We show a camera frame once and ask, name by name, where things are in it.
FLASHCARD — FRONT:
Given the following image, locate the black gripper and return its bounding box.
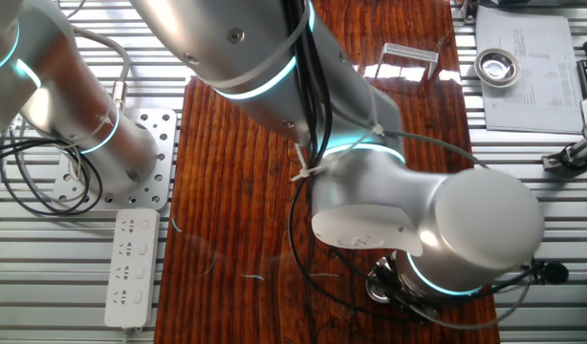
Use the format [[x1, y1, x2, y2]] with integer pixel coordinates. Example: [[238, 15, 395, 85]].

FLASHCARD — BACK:
[[369, 257, 443, 326]]

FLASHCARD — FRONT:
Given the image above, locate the wood grain table mat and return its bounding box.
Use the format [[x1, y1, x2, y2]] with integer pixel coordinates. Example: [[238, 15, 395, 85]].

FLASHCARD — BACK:
[[153, 0, 501, 344]]

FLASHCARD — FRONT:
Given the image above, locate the printed paper sheet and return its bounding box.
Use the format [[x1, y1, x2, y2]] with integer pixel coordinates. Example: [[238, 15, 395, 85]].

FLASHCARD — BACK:
[[474, 5, 585, 135]]

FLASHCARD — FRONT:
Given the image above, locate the small metal bowl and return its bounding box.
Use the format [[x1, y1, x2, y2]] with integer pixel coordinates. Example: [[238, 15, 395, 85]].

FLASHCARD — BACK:
[[473, 47, 523, 90]]

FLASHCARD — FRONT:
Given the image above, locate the white power strip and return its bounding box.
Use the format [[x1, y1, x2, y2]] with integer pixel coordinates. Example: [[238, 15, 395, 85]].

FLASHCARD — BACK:
[[104, 207, 162, 344]]

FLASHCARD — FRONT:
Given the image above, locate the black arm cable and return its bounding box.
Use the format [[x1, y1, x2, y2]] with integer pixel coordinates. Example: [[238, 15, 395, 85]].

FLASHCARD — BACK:
[[283, 0, 538, 322]]

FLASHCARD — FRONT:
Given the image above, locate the wrist camera with grey bracket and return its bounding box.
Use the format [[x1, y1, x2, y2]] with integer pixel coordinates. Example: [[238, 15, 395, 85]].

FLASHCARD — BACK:
[[527, 257, 571, 287]]

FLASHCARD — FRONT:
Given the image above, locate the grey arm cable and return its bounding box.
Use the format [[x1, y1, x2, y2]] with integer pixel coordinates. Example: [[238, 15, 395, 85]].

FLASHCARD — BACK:
[[369, 128, 536, 332]]

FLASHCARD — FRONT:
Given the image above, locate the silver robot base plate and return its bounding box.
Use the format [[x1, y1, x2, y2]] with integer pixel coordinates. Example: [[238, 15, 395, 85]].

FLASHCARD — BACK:
[[52, 107, 179, 211]]

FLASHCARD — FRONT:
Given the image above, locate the black base cable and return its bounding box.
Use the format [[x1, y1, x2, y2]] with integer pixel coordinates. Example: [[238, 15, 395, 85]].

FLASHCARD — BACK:
[[0, 138, 104, 217], [0, 142, 92, 211]]

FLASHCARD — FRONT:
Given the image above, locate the grey cable with metal connector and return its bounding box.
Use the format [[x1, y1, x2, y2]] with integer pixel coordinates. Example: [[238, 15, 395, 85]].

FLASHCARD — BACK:
[[71, 26, 133, 114]]

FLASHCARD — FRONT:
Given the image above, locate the thin white cable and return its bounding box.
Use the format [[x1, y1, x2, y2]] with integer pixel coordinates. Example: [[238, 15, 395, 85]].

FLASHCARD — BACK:
[[13, 114, 108, 204]]

